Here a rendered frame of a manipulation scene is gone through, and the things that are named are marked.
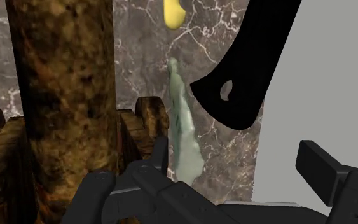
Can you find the pale green figure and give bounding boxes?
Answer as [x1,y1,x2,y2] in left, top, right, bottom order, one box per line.
[165,57,205,187]

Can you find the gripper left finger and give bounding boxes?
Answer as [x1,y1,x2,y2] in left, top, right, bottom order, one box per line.
[60,136,239,224]

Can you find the yellow rounded object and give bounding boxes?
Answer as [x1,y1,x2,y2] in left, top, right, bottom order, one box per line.
[163,0,187,31]

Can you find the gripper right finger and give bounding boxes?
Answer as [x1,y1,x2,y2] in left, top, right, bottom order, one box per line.
[295,139,358,224]

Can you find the black handle with hole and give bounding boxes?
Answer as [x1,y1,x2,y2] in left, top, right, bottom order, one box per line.
[189,0,303,130]

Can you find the brown carved wooden object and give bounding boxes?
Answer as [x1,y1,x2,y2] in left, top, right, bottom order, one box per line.
[0,0,170,224]

